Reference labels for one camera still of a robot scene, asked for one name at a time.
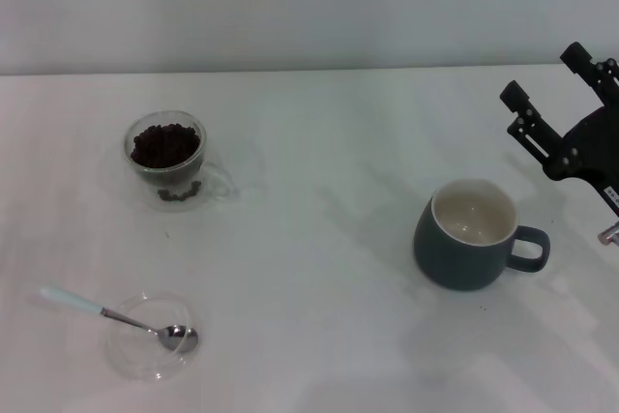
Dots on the double-walled glass cup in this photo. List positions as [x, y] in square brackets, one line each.
[213, 181]

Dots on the coffee bean pile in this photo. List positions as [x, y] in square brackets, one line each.
[164, 144]

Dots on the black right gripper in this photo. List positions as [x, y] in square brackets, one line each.
[592, 147]

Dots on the clear glass saucer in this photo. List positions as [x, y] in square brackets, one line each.
[140, 360]

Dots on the dark blue-grey ceramic mug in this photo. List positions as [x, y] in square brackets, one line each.
[445, 258]

